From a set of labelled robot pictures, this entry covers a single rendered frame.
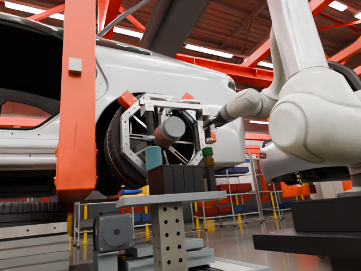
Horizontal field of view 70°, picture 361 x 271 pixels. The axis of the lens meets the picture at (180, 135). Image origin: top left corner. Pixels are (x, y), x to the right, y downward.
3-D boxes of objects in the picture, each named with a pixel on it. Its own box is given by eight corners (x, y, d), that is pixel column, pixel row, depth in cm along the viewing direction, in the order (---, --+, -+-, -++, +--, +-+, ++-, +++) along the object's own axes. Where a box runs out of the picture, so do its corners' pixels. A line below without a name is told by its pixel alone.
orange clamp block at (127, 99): (135, 105, 165) (124, 94, 164) (138, 99, 158) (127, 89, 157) (127, 111, 161) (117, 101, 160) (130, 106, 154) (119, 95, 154)
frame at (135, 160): (205, 178, 167) (195, 102, 183) (210, 177, 161) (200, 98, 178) (121, 182, 145) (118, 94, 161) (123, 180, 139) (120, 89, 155)
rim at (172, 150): (171, 193, 181) (189, 132, 203) (185, 189, 161) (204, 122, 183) (103, 166, 168) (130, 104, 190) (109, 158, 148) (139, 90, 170)
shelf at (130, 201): (207, 201, 123) (206, 194, 124) (227, 197, 108) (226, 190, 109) (115, 208, 105) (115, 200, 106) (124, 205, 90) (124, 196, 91)
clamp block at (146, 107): (149, 117, 143) (149, 108, 144) (154, 111, 135) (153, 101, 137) (140, 116, 141) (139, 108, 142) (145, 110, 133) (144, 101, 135)
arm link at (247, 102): (226, 119, 121) (248, 120, 126) (247, 105, 107) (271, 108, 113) (223, 98, 124) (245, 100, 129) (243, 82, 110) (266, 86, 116)
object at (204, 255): (188, 258, 179) (187, 242, 182) (215, 264, 148) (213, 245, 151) (115, 271, 158) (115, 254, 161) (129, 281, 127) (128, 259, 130)
